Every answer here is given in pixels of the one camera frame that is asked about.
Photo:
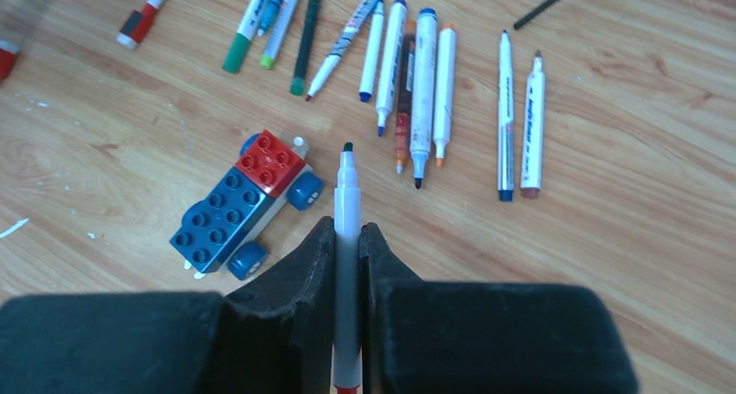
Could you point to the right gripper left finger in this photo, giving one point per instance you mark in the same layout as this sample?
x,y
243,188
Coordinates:
x,y
276,331

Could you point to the orange red cap marker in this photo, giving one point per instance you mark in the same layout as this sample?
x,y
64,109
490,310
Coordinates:
x,y
404,102

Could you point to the clear cap grey pen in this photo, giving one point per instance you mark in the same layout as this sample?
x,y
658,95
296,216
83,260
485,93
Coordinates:
x,y
269,16

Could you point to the brown cap marker horizontal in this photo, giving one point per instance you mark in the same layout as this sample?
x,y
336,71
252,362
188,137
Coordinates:
x,y
532,146

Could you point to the dark green cap pen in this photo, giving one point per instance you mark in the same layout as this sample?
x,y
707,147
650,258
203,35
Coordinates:
x,y
305,47

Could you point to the green cap marker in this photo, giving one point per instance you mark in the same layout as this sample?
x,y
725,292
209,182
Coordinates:
x,y
244,36
278,33

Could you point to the blue red toy robot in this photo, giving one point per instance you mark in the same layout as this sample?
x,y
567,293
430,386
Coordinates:
x,y
220,232

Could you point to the white paper scrap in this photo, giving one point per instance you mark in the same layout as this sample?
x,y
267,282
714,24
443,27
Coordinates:
x,y
10,230

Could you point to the black microphone tripod stand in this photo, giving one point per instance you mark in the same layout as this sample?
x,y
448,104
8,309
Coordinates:
x,y
539,9

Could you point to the purple tip white marker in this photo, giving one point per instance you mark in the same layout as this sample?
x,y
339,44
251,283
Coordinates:
x,y
384,103

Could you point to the navy cap marker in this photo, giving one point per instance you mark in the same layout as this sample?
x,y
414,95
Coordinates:
x,y
366,86
505,114

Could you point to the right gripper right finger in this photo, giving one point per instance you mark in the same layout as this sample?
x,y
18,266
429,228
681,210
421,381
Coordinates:
x,y
377,265

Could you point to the purple cap marker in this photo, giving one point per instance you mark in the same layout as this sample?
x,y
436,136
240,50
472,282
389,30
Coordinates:
x,y
342,44

